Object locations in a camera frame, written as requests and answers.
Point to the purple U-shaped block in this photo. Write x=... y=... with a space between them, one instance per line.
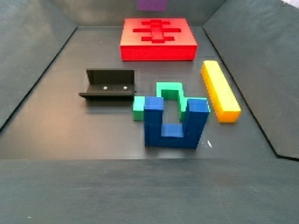
x=151 y=5

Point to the black angle fixture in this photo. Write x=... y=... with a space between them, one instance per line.
x=109 y=83

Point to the red board with cutouts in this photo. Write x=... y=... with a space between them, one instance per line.
x=156 y=39

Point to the blue U-shaped block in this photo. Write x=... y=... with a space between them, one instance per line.
x=173 y=135

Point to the yellow long bar block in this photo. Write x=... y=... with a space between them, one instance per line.
x=223 y=100

